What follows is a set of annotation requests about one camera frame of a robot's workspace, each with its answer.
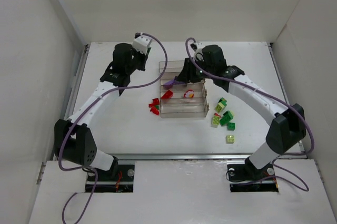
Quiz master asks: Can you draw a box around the red flower lego brick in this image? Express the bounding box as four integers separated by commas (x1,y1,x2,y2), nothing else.
183,89,194,98

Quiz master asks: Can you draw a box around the purple lego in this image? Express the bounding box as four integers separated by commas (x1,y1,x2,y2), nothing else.
163,78,175,89

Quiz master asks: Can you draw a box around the red rectangular lego brick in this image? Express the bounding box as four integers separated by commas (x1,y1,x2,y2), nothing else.
161,90,174,100

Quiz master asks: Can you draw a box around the red lego cluster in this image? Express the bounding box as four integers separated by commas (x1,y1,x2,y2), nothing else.
148,98,160,116

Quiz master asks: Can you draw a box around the green and lime brick top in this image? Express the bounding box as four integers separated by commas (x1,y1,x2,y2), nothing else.
215,97,227,113

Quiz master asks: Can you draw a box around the purple lotus lego brick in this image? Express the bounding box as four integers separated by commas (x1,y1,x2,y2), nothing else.
174,81,187,86

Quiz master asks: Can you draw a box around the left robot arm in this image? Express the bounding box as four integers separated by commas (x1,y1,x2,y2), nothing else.
54,39,151,172

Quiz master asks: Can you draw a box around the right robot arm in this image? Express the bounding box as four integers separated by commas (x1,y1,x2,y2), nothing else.
175,42,308,173

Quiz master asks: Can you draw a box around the clear bin first row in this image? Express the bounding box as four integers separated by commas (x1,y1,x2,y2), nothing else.
158,60,184,74

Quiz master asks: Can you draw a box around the dark green angled brick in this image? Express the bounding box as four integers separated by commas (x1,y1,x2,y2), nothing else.
219,110,234,126

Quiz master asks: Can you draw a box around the lime square brick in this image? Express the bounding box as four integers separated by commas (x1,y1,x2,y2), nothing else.
226,135,235,144

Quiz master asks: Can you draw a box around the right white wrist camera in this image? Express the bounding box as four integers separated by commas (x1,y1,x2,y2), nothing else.
190,42,204,53

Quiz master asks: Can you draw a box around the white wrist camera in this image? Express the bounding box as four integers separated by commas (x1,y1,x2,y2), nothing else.
190,42,204,53
132,33,153,55

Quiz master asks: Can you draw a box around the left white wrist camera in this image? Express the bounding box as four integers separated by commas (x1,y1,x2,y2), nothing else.
132,33,153,55

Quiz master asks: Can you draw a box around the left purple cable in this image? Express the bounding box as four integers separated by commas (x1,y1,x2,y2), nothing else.
57,32,169,224

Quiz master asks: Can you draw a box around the purple cable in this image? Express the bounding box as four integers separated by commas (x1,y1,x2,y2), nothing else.
185,37,316,192
57,32,169,224

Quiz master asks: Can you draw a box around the aluminium rail front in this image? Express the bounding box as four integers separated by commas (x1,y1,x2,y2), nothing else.
115,152,308,160

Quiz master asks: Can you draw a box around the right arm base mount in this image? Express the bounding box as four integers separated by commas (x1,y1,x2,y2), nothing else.
225,164,279,192

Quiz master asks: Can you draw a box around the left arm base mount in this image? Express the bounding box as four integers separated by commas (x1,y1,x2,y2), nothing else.
94,164,135,193

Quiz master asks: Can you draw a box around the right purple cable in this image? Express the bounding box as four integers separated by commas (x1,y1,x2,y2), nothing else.
185,37,316,192

